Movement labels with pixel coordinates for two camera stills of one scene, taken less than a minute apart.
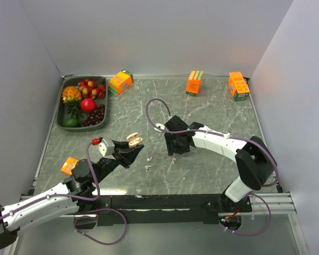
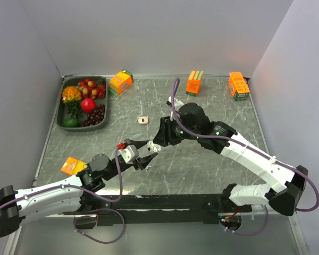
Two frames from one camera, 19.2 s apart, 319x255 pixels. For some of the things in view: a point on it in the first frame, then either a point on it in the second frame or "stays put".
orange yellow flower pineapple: x=71 y=96 stays put
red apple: x=88 y=104 stays put
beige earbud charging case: x=134 y=139 → x=143 y=120
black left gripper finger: x=127 y=156 → x=141 y=163
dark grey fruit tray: x=61 y=112 stays put
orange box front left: x=69 y=165 stays put
